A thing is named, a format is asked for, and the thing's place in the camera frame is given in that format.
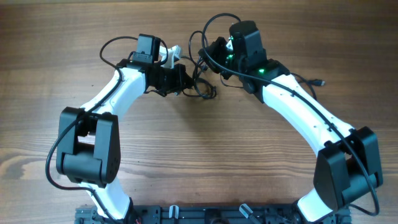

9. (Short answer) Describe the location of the black usb cable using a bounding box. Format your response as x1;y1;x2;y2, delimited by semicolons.
174;30;326;101

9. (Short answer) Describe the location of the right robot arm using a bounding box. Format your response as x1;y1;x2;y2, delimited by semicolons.
199;21;383;223

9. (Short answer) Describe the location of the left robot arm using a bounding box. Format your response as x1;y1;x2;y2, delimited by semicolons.
45;34;193;223

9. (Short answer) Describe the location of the left camera cable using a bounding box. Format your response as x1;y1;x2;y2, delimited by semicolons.
45;35;139;220

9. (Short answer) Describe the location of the camera cable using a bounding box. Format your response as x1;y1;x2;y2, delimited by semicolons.
201;12;381;217
45;35;139;220

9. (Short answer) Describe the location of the right camera cable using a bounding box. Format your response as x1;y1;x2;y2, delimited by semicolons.
201;12;381;217

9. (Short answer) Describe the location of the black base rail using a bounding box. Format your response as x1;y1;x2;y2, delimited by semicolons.
74;204;352;224

